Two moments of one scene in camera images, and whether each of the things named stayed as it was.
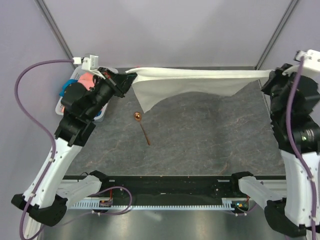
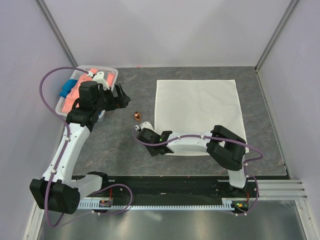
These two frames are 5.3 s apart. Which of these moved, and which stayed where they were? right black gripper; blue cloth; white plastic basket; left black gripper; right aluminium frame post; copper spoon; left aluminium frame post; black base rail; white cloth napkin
Moved: right black gripper; left black gripper; white cloth napkin
Stayed: white plastic basket; right aluminium frame post; copper spoon; blue cloth; black base rail; left aluminium frame post
